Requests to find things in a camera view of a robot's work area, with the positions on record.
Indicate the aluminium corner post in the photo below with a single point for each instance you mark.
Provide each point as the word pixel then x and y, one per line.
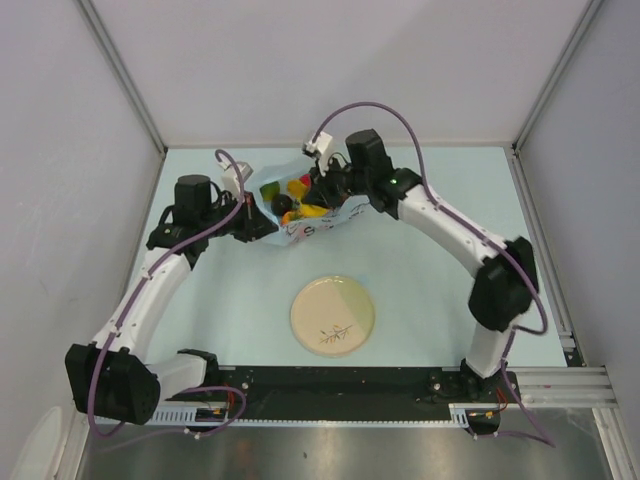
pixel 569 50
pixel 112 56

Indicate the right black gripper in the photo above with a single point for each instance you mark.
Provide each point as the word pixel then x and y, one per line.
pixel 320 191

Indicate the aluminium front frame rail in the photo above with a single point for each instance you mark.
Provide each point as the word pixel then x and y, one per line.
pixel 550 385

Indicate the left aluminium corner post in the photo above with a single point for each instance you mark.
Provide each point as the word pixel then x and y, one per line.
pixel 112 56

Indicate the right aluminium corner post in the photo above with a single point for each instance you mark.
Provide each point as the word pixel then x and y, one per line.
pixel 569 50

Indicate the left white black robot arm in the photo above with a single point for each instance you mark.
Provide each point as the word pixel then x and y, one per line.
pixel 110 377

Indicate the fake orange persimmon fruit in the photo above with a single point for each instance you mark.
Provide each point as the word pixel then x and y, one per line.
pixel 291 216

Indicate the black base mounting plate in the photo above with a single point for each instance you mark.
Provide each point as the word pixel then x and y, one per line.
pixel 352 406

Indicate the light blue plastic bag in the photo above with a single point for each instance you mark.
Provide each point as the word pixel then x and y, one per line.
pixel 301 220

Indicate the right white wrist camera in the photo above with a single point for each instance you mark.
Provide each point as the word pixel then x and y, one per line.
pixel 320 149

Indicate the white slotted cable duct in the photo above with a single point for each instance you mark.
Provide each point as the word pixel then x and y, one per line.
pixel 207 416

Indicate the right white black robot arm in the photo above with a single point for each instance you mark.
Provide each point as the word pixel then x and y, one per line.
pixel 504 271

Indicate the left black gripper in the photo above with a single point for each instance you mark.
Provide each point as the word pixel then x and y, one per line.
pixel 254 224

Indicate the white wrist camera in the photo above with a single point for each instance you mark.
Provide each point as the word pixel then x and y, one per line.
pixel 231 179
pixel 320 149

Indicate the fake yellow banana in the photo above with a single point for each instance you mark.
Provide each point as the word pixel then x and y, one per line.
pixel 312 211

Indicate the round beige ceramic plate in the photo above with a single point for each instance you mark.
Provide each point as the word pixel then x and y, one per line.
pixel 333 316

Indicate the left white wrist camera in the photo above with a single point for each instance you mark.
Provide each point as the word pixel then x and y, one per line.
pixel 231 179

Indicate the fake dark purple plum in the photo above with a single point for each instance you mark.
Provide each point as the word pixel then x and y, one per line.
pixel 281 204

